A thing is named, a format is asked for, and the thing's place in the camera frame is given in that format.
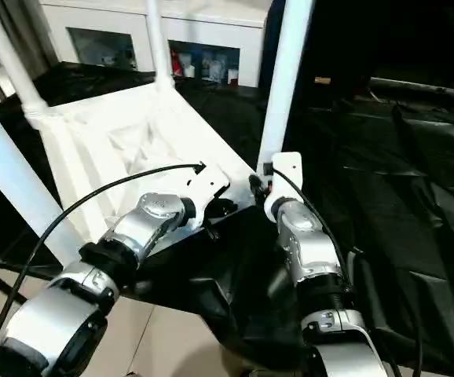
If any white plastic table leg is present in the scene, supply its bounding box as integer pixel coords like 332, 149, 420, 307
144, 0, 176, 90
0, 89, 85, 269
255, 0, 316, 175
0, 0, 53, 130

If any white table top frame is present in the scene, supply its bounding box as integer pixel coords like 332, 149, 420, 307
24, 81, 264, 246

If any black work mat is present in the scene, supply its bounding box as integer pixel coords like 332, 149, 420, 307
0, 63, 454, 370

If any white glass-door cabinet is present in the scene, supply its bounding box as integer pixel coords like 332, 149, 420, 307
38, 0, 275, 89

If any black metal rail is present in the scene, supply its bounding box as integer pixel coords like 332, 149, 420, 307
367, 76, 454, 98

